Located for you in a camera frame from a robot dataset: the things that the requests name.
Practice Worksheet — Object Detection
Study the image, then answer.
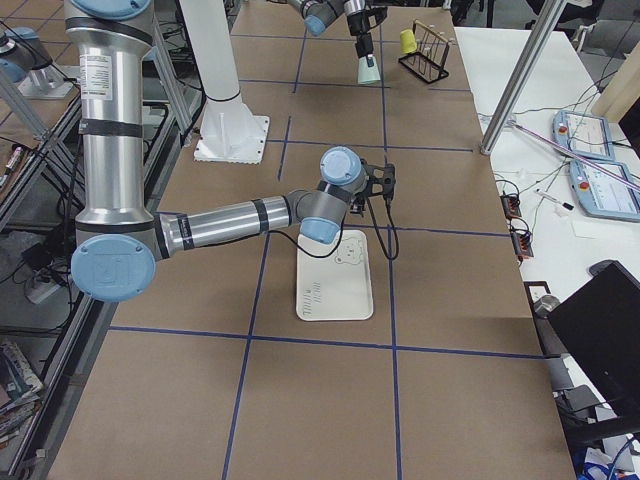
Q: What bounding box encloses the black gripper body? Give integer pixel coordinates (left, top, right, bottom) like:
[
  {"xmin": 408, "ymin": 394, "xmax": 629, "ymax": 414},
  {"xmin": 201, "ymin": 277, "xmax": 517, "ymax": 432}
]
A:
[
  {"xmin": 348, "ymin": 10, "xmax": 386, "ymax": 45},
  {"xmin": 349, "ymin": 192, "xmax": 367, "ymax": 216}
]

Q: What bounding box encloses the light green cup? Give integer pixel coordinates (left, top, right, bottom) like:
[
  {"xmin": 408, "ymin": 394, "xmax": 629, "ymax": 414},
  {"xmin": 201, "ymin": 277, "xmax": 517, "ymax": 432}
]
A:
[{"xmin": 357, "ymin": 54, "xmax": 380, "ymax": 85}]

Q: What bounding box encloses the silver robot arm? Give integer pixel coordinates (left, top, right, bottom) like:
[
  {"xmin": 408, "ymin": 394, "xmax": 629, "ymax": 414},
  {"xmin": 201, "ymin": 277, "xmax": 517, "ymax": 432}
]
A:
[
  {"xmin": 286, "ymin": 0, "xmax": 387, "ymax": 67},
  {"xmin": 64, "ymin": 1, "xmax": 372, "ymax": 302}
]

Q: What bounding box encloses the yellow cup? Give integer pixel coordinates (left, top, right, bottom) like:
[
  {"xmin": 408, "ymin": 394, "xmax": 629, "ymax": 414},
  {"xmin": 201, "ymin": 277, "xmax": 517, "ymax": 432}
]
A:
[{"xmin": 400, "ymin": 29, "xmax": 417, "ymax": 55}]

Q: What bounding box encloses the cream bear serving tray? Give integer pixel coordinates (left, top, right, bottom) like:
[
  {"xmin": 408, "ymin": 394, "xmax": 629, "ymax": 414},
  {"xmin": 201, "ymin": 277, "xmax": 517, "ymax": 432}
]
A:
[{"xmin": 296, "ymin": 230, "xmax": 374, "ymax": 321}]

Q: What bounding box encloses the metal cup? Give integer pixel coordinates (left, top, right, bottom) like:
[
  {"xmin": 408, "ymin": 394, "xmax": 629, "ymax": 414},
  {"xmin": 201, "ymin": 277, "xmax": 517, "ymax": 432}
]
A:
[{"xmin": 533, "ymin": 294, "xmax": 561, "ymax": 319}]

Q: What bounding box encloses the reacher grabber stick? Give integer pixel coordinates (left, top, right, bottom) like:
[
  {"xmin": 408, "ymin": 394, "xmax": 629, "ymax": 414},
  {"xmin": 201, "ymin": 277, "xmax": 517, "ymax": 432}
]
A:
[{"xmin": 510, "ymin": 122, "xmax": 640, "ymax": 193}]

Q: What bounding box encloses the white side table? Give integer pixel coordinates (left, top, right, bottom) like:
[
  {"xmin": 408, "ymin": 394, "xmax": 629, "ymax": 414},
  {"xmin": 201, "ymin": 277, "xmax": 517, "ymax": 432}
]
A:
[{"xmin": 455, "ymin": 27, "xmax": 639, "ymax": 301}]

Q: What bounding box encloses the upper teach pendant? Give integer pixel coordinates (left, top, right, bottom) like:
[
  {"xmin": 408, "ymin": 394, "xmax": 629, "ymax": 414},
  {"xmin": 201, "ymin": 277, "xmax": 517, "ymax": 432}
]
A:
[{"xmin": 552, "ymin": 110, "xmax": 616, "ymax": 161}]

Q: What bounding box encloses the teach pendant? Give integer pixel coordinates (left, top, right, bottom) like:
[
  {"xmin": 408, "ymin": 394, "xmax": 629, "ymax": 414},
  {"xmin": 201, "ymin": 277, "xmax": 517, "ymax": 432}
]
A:
[
  {"xmin": 569, "ymin": 160, "xmax": 639, "ymax": 222},
  {"xmin": 552, "ymin": 110, "xmax": 616, "ymax": 161}
]

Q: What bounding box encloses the lower teach pendant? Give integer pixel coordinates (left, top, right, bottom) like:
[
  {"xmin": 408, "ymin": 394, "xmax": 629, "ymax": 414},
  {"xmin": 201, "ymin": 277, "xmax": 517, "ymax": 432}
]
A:
[{"xmin": 569, "ymin": 160, "xmax": 639, "ymax": 222}]

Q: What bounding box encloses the black monitor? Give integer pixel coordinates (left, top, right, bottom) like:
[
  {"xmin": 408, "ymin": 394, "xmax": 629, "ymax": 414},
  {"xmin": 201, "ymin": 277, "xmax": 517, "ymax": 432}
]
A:
[{"xmin": 548, "ymin": 261, "xmax": 639, "ymax": 416}]

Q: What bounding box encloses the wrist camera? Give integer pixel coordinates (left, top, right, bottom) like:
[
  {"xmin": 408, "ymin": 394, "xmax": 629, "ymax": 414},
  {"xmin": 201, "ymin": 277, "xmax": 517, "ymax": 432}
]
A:
[{"xmin": 361, "ymin": 159, "xmax": 396, "ymax": 202}]

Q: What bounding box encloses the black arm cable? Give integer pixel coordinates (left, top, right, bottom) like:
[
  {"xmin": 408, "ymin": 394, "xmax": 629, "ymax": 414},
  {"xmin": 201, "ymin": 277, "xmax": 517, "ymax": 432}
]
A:
[{"xmin": 267, "ymin": 197, "xmax": 400, "ymax": 261}]

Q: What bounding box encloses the black wire cup rack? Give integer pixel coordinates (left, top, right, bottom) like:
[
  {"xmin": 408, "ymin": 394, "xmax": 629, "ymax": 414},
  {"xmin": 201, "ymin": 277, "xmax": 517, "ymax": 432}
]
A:
[{"xmin": 398, "ymin": 19, "xmax": 453, "ymax": 84}]

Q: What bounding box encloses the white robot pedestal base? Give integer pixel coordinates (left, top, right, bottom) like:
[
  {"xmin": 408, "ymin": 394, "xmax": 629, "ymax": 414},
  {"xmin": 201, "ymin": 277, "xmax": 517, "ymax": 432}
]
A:
[{"xmin": 180, "ymin": 0, "xmax": 270, "ymax": 164}]

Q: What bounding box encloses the aluminium frame post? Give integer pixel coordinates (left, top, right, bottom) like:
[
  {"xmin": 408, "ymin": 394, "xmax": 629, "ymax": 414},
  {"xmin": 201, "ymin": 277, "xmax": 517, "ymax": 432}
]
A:
[{"xmin": 480, "ymin": 0, "xmax": 567, "ymax": 155}]

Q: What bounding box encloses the aluminium frame rack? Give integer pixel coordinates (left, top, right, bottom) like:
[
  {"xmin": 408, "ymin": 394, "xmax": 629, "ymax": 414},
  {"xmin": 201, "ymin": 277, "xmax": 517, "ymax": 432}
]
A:
[{"xmin": 1, "ymin": 21, "xmax": 198, "ymax": 479}]

